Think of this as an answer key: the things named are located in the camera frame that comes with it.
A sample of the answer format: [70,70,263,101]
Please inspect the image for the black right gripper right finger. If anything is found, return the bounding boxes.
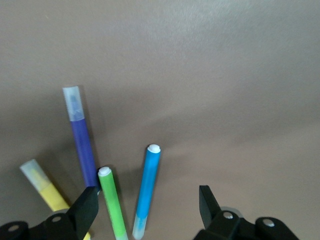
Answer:
[194,184,258,240]

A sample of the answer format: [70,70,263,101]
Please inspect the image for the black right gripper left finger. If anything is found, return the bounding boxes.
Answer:
[27,186,100,240]

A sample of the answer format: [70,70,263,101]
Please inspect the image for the blue marker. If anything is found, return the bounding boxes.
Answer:
[131,143,162,240]

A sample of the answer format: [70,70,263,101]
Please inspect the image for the green marker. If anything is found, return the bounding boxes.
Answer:
[97,165,130,240]

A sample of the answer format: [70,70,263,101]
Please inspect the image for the yellow marker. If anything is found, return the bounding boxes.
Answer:
[19,158,92,240]

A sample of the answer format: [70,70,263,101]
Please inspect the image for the purple marker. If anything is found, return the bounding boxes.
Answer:
[62,85,101,191]

